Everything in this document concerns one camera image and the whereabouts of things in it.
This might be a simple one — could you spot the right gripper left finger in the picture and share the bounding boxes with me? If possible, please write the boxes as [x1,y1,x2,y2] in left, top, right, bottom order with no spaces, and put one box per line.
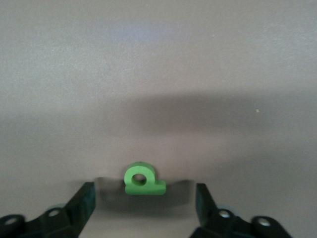
[0,182,96,238]

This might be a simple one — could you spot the brown table cover sheet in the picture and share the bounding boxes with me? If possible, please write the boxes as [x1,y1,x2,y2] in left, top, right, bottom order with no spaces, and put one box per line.
[0,0,317,238]

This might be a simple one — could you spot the green foam letter p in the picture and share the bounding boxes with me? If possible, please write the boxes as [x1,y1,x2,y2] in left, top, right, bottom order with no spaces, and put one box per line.
[123,162,166,196]

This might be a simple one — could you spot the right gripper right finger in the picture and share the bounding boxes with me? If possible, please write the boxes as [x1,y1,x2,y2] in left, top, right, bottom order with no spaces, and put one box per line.
[190,183,293,238]

